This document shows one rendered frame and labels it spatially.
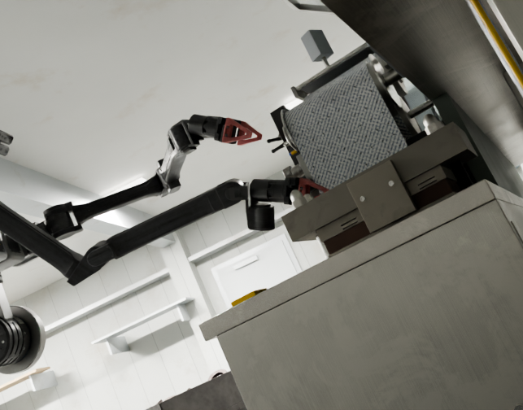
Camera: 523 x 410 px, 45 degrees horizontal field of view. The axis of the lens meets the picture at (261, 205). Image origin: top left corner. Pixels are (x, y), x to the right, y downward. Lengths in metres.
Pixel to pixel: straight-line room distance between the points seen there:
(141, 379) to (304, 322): 7.98
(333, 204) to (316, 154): 0.26
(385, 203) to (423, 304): 0.21
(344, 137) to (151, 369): 7.81
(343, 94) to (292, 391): 0.69
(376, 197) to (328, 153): 0.30
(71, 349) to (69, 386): 0.50
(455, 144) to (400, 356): 0.41
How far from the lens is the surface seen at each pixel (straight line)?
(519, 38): 0.69
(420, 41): 1.12
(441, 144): 1.26
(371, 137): 1.50
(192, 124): 1.77
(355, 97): 1.52
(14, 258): 2.14
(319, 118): 1.54
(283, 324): 1.30
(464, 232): 1.18
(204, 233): 8.92
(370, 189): 1.26
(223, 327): 1.36
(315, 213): 1.32
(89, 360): 9.49
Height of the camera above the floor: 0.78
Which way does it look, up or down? 12 degrees up
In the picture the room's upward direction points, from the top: 25 degrees counter-clockwise
